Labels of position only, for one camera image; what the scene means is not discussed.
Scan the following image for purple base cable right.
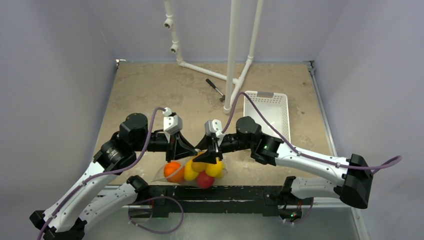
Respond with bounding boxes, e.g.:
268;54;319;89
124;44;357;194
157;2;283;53
281;198;315;226

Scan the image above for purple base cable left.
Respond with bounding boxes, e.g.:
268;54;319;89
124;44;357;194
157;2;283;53
127;195;185;235

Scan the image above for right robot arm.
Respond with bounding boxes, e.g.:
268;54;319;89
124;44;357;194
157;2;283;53
193;116;374;209

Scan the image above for yellow banana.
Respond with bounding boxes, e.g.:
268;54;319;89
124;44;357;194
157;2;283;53
183;160;199;182

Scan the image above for red apple bottom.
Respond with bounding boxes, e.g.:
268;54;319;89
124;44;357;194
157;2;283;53
195;171;215;189

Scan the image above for clear zip top bag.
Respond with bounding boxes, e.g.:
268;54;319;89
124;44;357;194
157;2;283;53
152;156;228;189

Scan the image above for orange fruit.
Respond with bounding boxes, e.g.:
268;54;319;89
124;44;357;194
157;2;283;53
163;161;185;184

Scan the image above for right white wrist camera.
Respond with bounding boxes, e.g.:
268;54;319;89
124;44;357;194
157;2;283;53
204;119;225;140

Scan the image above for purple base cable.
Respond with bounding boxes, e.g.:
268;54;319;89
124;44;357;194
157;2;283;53
281;198;315;226
127;195;185;235

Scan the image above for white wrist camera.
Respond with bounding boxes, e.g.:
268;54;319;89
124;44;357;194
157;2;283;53
204;119;225;140
163;107;183;135

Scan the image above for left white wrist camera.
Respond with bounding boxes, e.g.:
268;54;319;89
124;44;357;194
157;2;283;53
163;107;183;135

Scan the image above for white plastic tray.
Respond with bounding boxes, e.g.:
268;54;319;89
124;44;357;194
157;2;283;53
243;91;291;142

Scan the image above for yellow lemon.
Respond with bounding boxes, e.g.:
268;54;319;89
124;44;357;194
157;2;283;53
205;160;225;178

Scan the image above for orange yellow mango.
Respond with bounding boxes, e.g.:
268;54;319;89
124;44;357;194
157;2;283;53
191;160;208;173

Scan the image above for black small hammer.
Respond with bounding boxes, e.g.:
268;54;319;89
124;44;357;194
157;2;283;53
205;78;226;103

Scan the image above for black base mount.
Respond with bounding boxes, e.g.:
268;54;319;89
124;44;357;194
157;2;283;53
128;176;314;222

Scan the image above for white pipe frame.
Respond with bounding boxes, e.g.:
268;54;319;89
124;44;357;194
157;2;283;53
163;0;264;114

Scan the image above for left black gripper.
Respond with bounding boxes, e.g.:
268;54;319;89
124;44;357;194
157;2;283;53
132;129;198;162

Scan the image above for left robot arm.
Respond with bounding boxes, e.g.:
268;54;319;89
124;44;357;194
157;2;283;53
29;108;197;240

